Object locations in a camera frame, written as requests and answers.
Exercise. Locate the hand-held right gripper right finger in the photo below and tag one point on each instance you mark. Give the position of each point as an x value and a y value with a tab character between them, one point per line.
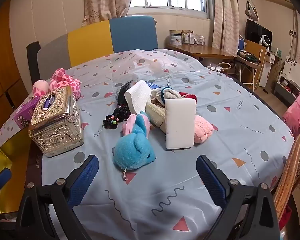
211	182

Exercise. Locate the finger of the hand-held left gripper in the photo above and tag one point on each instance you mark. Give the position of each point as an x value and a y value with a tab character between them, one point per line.
1	178

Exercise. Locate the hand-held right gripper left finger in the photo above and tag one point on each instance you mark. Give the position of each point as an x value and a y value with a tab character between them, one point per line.
83	180

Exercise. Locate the pink towel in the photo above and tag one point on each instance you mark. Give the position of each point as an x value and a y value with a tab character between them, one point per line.
202	130

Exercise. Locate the beige mesh roll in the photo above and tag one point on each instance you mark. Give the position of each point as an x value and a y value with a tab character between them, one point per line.
155	115

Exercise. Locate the patterned light blue tablecloth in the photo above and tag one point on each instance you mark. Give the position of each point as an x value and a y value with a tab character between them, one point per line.
165	192

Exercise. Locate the blue plush toy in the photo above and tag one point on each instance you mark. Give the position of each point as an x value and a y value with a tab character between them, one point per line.
132	152

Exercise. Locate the ornate silver tissue box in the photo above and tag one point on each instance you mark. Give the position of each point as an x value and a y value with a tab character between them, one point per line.
57	130

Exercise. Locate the white foam block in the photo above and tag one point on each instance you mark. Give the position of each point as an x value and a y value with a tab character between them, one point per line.
180	125

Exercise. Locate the purple cardboard box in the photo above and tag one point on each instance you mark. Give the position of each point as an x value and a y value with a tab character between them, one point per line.
23	116

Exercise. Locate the light pink plush toy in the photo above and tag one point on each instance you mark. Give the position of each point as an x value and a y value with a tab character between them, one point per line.
128	127

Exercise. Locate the wicker chair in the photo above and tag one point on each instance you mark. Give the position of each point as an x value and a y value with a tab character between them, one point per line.
295	162

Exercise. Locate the white folded cloth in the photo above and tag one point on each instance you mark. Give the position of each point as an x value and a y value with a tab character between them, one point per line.
137	97

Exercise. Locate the black wig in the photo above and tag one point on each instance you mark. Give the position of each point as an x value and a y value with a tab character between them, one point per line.
123	90

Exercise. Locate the pink spotted plush toy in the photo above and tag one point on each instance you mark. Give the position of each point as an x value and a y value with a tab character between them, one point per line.
65	80

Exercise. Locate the pink blanket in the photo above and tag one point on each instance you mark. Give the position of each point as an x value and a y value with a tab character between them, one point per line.
297	112

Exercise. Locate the low grey cabinet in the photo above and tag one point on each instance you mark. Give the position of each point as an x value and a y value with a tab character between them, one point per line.
287	87

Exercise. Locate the orange wooden wardrobe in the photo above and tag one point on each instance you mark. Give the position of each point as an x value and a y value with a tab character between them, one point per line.
2	55

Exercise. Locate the wooden desk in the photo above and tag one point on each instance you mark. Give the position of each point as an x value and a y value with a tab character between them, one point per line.
202	51

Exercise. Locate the white cabinet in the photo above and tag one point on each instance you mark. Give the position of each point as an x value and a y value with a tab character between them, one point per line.
270	60

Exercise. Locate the wooden folding chair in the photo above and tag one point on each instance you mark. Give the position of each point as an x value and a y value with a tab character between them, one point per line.
252	52

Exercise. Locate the white leaf print board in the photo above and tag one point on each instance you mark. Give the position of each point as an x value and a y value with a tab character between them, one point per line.
291	66

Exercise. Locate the clear plastic container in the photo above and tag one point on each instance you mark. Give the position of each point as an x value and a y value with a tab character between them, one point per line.
199	40

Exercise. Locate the small carton box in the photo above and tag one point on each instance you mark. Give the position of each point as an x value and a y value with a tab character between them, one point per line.
187	37

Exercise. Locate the large tin can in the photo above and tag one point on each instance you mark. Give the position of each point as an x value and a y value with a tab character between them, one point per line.
175	37

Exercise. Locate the white round fan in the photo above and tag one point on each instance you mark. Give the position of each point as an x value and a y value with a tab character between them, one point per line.
265	41

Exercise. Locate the black monitor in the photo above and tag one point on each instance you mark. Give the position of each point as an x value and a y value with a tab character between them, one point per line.
252	32

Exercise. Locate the beige patterned curtain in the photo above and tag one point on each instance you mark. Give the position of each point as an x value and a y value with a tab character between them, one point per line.
225	17
105	0

